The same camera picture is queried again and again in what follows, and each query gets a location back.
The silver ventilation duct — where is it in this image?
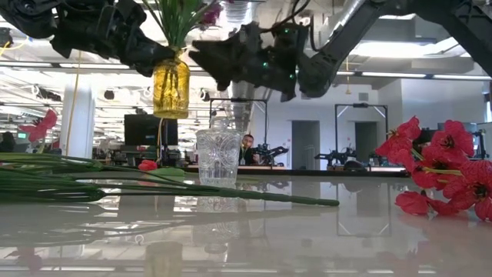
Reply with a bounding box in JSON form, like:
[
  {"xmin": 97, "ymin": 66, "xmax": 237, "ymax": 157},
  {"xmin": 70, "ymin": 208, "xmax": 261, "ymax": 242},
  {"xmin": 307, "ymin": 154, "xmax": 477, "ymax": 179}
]
[{"xmin": 229, "ymin": 81, "xmax": 257, "ymax": 134}]

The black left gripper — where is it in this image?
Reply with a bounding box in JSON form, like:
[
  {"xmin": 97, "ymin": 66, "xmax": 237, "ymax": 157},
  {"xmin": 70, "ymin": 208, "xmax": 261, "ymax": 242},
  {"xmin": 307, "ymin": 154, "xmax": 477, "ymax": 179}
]
[{"xmin": 49, "ymin": 0, "xmax": 176, "ymax": 77}]

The black station frame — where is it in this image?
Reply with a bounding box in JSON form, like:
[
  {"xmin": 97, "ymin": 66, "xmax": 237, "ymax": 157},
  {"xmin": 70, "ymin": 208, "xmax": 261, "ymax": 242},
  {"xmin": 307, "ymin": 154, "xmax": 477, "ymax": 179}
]
[
  {"xmin": 334, "ymin": 102, "xmax": 389, "ymax": 169},
  {"xmin": 209, "ymin": 98, "xmax": 269, "ymax": 167}
]

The black monitor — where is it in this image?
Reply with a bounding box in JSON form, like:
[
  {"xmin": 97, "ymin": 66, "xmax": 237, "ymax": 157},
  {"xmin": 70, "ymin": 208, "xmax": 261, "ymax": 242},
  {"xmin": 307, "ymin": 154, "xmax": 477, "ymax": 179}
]
[{"xmin": 123, "ymin": 113, "xmax": 179, "ymax": 147}]

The clear glass vase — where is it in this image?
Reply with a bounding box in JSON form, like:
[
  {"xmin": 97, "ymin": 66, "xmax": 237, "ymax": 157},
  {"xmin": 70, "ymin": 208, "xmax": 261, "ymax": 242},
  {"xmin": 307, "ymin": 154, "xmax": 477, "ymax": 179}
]
[{"xmin": 194, "ymin": 117, "xmax": 241, "ymax": 189}]

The red artificial flower bunch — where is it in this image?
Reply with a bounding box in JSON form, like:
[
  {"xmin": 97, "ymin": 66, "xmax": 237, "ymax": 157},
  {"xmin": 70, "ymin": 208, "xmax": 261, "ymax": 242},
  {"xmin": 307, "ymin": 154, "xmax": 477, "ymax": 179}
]
[
  {"xmin": 0, "ymin": 108, "xmax": 341, "ymax": 208},
  {"xmin": 374, "ymin": 115, "xmax": 492, "ymax": 223}
]

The amber glass vase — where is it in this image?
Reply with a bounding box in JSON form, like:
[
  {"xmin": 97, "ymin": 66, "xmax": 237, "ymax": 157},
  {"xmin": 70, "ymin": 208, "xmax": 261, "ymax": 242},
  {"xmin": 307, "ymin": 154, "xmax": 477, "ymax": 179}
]
[{"xmin": 152, "ymin": 48, "xmax": 191, "ymax": 120}]

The white pillar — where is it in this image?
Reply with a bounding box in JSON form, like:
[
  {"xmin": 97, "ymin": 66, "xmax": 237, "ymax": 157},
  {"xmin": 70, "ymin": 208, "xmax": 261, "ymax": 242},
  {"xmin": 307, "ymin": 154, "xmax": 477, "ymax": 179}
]
[{"xmin": 60, "ymin": 75, "xmax": 97, "ymax": 162}]

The gray door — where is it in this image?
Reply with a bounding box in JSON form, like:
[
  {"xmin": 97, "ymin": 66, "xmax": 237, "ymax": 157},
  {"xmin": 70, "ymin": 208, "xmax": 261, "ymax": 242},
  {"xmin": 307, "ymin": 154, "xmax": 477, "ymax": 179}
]
[
  {"xmin": 354, "ymin": 122, "xmax": 380, "ymax": 165},
  {"xmin": 291, "ymin": 120, "xmax": 321, "ymax": 170}
]

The purple artificial flower bunch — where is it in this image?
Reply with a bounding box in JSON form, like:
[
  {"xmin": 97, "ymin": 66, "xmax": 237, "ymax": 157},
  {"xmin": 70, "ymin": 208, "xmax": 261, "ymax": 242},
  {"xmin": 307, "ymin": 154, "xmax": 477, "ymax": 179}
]
[{"xmin": 141, "ymin": 0, "xmax": 226, "ymax": 53}]

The red artificial tulip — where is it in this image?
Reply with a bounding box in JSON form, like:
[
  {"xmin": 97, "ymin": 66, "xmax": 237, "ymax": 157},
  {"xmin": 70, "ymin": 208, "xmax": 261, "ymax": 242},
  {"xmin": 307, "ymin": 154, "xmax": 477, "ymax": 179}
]
[{"xmin": 137, "ymin": 159, "xmax": 188, "ymax": 179}]

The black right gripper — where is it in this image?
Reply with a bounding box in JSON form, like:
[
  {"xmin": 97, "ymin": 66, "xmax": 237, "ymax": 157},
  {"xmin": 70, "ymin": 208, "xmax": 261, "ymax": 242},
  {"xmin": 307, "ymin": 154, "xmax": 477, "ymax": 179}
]
[{"xmin": 188, "ymin": 21, "xmax": 311, "ymax": 103}]

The person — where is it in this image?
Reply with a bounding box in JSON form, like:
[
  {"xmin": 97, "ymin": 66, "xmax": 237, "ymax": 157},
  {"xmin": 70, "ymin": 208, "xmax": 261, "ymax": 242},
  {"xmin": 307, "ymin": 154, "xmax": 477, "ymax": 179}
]
[
  {"xmin": 0, "ymin": 131, "xmax": 16, "ymax": 154},
  {"xmin": 238, "ymin": 133, "xmax": 262, "ymax": 167}
]

